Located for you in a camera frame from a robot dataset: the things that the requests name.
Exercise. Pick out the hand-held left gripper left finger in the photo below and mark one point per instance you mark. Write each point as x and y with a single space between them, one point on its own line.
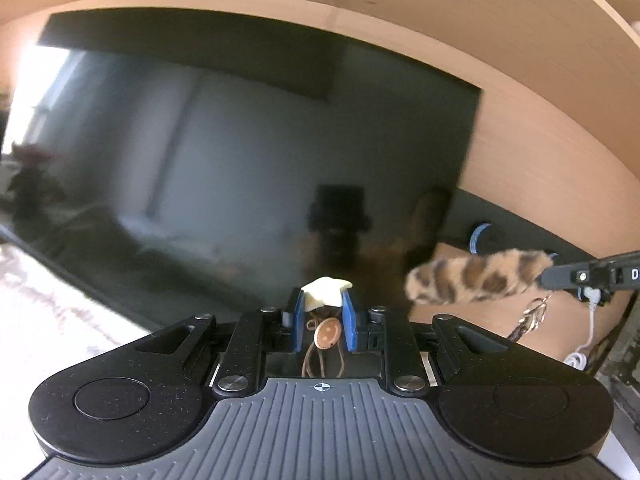
299 322

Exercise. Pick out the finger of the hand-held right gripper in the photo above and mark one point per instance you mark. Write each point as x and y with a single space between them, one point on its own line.
570 276

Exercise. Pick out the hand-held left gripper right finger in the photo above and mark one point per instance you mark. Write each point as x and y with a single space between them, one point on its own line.
349 325

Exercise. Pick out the cream capped button charm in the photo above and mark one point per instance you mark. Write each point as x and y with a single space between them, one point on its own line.
325 292

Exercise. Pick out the white power plug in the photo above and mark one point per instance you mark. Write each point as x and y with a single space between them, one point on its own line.
590 296

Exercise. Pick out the black computer monitor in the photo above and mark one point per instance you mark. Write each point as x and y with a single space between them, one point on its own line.
225 160

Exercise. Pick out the black wall power strip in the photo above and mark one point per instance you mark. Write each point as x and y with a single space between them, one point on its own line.
500 217

